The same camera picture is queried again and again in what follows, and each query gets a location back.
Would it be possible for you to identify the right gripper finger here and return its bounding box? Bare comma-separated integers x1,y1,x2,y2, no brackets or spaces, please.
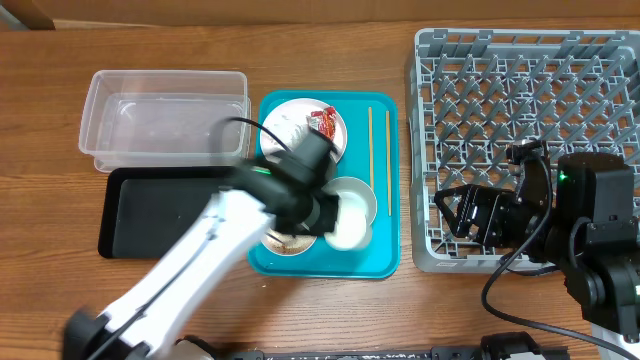
439,184,500,198
434,191,468,238

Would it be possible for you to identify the red snack wrapper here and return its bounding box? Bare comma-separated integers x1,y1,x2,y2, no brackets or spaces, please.
307,106,337,140

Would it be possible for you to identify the white cup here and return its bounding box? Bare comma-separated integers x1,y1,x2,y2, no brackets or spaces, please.
324,197,371,251

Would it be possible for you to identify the pink bowl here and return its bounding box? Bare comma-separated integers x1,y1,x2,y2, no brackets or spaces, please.
261,229,317,256

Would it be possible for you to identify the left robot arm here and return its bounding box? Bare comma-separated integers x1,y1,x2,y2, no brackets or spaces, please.
62,130,339,359

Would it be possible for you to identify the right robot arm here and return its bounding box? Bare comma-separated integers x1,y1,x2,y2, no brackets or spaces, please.
434,152,639,359

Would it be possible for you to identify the grey dishwasher rack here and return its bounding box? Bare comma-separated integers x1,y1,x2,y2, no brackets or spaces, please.
407,28,639,274

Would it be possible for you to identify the grey bowl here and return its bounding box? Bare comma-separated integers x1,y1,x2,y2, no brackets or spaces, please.
323,176,378,226

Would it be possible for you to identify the teal serving tray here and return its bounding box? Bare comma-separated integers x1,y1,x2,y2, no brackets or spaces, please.
248,90,401,279

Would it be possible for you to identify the left wooden chopstick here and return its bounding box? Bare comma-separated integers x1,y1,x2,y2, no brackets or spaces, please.
368,107,375,191

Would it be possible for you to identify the wooden chopstick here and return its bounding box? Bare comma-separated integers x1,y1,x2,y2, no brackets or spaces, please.
368,107,375,191
385,110,393,217

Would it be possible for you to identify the right wooden chopstick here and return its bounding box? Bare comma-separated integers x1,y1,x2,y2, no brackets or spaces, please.
385,110,393,217

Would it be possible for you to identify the black plastic tray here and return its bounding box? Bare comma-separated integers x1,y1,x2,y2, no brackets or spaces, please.
98,166,232,259

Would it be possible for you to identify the clear plastic bin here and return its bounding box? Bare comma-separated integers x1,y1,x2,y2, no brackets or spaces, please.
78,70,251,172

